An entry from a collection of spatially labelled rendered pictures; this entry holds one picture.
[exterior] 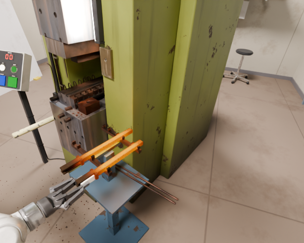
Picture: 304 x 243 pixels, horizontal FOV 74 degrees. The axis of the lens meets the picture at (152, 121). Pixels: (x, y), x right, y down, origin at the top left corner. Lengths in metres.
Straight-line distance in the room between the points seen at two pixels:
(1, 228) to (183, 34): 1.30
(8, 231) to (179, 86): 1.26
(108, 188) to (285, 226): 1.62
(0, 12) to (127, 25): 3.45
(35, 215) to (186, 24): 1.26
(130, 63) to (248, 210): 1.70
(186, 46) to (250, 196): 1.59
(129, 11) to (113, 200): 0.98
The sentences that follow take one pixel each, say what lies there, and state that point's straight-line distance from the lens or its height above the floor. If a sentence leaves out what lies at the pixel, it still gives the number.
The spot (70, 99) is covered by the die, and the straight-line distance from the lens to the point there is 1.52.
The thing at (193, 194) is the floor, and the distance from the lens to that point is 2.14.
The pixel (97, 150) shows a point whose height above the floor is 0.95.
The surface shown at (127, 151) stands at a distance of 1.07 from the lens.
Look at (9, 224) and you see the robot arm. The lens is 0.72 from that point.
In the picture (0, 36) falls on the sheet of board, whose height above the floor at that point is 0.81.
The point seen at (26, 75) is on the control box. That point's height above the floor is 1.04.
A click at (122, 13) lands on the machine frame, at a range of 1.13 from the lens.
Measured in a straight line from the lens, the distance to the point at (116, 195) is 1.24.
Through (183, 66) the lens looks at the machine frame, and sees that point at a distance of 1.48.
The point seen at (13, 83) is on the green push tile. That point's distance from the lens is 1.84.
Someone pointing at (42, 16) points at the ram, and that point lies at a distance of 1.47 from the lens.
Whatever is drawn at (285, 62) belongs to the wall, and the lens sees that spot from 5.48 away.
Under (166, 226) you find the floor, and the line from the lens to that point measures 1.92.
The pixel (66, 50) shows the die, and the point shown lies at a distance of 1.37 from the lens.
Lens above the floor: 1.69
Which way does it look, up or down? 35 degrees down
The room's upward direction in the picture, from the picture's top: 4 degrees clockwise
